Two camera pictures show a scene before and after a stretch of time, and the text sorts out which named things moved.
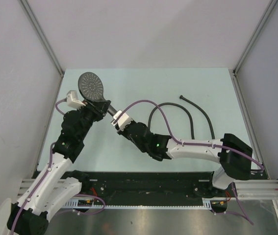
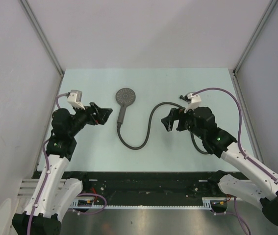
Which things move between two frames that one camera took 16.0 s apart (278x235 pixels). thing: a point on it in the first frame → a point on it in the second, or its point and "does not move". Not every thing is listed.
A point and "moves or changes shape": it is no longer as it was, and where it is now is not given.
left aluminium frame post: (42, 34) does not move
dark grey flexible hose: (193, 105) moves or changes shape
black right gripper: (124, 132) → (175, 113)
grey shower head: (91, 88) → (124, 97)
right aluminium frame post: (270, 6) does not move
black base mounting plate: (103, 188) does not move
